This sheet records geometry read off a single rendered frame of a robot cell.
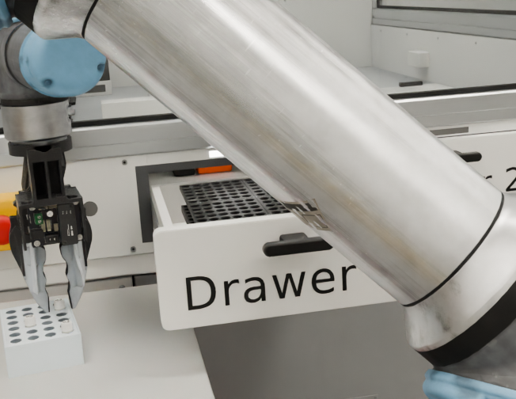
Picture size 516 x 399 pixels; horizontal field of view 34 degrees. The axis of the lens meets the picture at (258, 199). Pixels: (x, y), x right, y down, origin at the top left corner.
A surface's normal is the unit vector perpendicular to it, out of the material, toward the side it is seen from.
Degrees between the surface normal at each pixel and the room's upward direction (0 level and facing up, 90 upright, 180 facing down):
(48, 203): 90
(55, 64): 89
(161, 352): 0
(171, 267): 90
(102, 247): 90
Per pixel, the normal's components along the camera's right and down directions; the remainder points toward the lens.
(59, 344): 0.33, 0.21
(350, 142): 0.11, -0.07
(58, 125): 0.77, 0.12
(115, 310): -0.06, -0.97
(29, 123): 0.02, 0.24
